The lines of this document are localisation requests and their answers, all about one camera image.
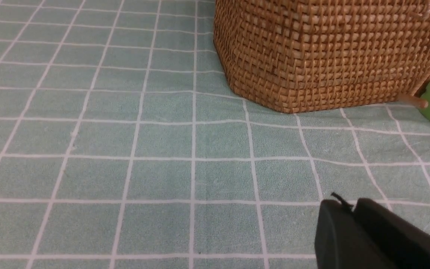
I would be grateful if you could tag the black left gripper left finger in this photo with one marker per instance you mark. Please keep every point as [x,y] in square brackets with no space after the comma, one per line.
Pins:
[341,243]

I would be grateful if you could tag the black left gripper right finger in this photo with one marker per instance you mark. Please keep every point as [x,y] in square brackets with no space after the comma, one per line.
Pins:
[407,246]

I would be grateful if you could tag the woven wicker basket green lining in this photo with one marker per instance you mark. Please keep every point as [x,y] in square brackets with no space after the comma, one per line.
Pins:
[310,55]

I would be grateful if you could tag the green checkered tablecloth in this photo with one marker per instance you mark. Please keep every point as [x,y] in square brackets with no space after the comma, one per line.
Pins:
[122,147]

